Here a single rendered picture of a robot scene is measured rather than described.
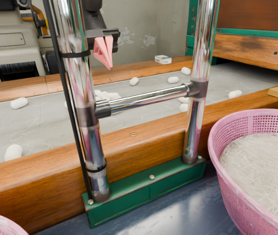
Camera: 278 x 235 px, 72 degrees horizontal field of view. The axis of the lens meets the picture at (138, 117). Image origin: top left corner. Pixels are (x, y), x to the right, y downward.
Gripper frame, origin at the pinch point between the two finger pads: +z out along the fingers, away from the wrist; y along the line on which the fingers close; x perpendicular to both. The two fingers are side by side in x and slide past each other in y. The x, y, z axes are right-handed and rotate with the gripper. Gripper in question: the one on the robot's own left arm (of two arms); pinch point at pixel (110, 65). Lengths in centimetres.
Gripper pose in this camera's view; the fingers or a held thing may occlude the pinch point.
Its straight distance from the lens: 51.5
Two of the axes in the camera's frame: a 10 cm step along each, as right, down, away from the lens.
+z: 3.5, 9.0, -2.8
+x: -2.7, 3.8, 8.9
